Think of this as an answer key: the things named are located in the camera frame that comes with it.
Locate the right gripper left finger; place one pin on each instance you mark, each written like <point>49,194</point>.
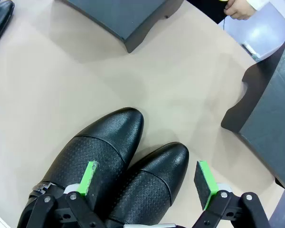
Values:
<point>85,183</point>

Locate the person's left hand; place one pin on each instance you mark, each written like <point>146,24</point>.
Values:
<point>240,9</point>

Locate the black perforated leather shoe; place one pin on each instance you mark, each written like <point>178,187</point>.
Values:
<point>161,171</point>
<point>104,142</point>

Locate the black low shoe stand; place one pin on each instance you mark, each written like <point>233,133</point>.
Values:
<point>123,16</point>
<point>270,114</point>

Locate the person's left forearm white sleeve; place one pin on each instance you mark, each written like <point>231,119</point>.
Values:
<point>259,3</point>

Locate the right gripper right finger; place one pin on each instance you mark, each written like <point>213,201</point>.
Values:
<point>204,185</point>

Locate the black smooth leather ankle shoe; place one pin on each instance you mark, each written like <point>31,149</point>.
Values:
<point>1,21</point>

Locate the person's black trousers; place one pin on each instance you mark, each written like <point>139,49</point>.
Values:
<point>204,7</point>

